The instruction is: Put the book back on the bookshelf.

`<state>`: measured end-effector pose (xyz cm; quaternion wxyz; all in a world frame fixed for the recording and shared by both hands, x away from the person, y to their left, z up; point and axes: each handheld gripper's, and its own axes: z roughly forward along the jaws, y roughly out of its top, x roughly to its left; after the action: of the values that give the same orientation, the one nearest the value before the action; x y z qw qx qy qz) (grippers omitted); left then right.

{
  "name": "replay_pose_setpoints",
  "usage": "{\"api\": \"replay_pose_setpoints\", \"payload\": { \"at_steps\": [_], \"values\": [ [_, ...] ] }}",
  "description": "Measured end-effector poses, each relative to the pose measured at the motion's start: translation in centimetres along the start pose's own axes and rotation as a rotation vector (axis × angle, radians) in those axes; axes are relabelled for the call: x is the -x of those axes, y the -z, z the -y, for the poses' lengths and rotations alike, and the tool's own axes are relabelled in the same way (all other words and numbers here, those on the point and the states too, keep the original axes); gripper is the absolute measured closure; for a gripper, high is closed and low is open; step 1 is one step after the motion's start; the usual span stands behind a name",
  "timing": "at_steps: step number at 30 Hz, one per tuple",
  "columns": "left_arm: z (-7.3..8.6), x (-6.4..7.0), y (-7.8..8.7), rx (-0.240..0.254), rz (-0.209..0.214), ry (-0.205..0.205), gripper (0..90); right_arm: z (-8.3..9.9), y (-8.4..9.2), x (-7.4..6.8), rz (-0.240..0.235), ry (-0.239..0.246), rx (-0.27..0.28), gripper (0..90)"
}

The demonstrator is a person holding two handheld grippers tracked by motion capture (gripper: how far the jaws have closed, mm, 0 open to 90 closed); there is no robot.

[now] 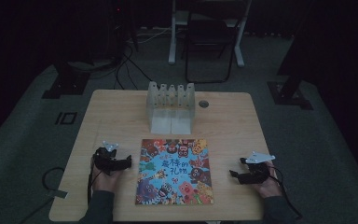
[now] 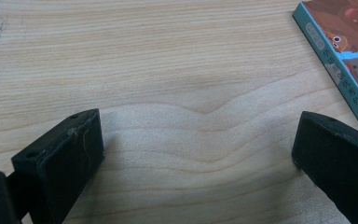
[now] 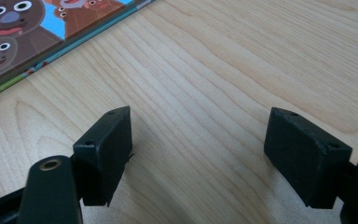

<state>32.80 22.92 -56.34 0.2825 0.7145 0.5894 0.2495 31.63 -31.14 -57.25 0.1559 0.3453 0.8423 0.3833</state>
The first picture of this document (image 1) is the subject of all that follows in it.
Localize white floor cable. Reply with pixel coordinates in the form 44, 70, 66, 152
130, 27, 172, 45

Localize black folding chair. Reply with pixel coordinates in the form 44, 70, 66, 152
184, 11, 235, 85

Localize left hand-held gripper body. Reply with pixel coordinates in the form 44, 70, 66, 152
93, 140, 119, 175

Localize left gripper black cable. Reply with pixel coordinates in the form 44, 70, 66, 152
86, 161, 97, 207

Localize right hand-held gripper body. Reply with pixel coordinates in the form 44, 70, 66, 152
243, 151, 276, 185

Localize grey floor tape piece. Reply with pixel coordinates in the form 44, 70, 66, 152
46, 189, 69, 200

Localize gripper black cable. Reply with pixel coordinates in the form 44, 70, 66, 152
86, 161, 97, 207
269, 165, 304, 220

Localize black stand base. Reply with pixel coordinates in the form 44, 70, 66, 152
267, 74, 314, 111
41, 62, 91, 100

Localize black floor cables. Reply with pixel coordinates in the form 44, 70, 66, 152
114, 43, 154, 91

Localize person's left hand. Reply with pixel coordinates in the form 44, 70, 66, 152
89, 157, 124, 194

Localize black floor cable loop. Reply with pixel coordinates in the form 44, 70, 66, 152
18, 166, 66, 224

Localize white book rack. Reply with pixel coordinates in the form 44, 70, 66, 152
145, 80, 197, 135

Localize colourful picture book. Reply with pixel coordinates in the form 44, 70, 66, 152
134, 138, 214, 206

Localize white desk frame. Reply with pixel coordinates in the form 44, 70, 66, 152
168, 0, 253, 68

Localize person's right hand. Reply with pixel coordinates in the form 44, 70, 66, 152
251, 160, 283, 199

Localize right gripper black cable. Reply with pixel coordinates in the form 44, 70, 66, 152
269, 165, 304, 220

